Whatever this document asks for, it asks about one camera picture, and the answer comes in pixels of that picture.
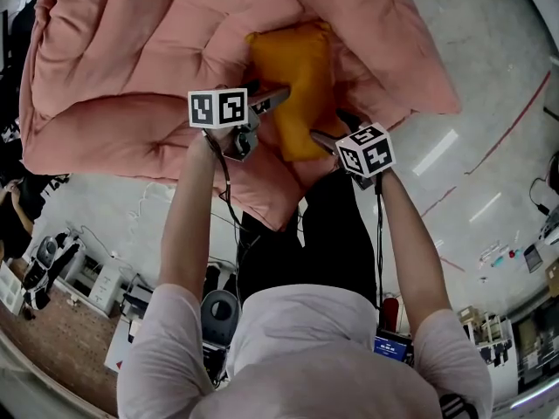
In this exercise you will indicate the red cylinder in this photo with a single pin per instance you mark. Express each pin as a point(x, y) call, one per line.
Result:
point(391, 314)

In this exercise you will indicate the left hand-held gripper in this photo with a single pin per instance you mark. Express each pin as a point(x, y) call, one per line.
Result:
point(218, 107)

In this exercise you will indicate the person's right forearm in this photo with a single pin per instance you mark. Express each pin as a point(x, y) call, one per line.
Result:
point(415, 251)

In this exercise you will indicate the white drawer cabinet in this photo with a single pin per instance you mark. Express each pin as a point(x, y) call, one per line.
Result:
point(102, 284)

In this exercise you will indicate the person's left forearm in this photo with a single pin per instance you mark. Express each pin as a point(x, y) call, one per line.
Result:
point(188, 225)

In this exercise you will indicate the white cubby shelf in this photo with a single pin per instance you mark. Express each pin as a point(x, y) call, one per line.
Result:
point(9, 286)

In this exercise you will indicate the black tablet with blue screen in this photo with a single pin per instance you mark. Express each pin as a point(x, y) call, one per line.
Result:
point(391, 347)

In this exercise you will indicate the orange cushion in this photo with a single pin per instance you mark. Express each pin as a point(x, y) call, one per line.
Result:
point(301, 77)

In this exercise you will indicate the person's white shirt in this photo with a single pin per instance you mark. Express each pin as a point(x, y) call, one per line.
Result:
point(305, 356)

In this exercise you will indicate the white table with red sticker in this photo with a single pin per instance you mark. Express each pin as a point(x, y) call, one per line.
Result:
point(120, 347)

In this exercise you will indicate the grey round-faced device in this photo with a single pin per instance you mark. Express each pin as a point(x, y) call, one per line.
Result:
point(46, 251)
point(220, 312)

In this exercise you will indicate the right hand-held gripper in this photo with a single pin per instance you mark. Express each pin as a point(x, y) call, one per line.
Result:
point(367, 151)

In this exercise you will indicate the person's black trousers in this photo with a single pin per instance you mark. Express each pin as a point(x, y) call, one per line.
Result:
point(305, 242)

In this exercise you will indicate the pink padded armchair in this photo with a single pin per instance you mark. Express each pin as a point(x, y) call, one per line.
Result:
point(131, 81)

